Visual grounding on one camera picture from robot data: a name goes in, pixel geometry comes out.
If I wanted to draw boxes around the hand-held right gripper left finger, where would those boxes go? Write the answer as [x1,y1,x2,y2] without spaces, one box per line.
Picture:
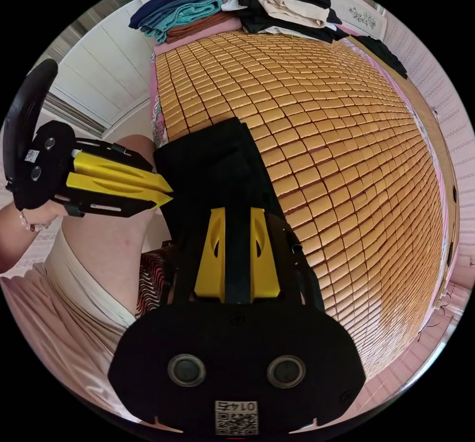
[194,207,226,300]

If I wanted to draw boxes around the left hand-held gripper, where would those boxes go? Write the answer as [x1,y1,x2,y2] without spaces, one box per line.
[10,120,174,219]

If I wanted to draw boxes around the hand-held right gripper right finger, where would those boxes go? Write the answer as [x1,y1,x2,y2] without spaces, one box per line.
[250,208,280,299]

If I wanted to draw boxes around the black pants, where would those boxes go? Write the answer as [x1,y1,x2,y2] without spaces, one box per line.
[152,117,294,252]

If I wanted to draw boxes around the person's left forearm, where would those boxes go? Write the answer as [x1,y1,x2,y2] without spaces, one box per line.
[0,204,49,274]

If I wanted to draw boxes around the person's left hand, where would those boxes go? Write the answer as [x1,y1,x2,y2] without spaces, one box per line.
[17,201,64,233]

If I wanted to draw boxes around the person's body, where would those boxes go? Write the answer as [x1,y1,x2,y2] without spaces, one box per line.
[0,134,175,417]

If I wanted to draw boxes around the red black patterned cloth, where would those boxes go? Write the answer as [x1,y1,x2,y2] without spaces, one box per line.
[135,240,175,319]

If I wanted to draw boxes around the bed with woven mat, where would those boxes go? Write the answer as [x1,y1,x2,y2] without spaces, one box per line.
[148,0,462,380]

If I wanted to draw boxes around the white cupboard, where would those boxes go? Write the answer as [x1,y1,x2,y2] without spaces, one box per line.
[47,0,157,139]

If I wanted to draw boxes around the pile of clothes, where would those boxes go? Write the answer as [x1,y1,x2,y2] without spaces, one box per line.
[129,0,350,45]

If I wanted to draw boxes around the black garment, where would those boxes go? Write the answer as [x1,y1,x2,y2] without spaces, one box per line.
[354,35,409,79]

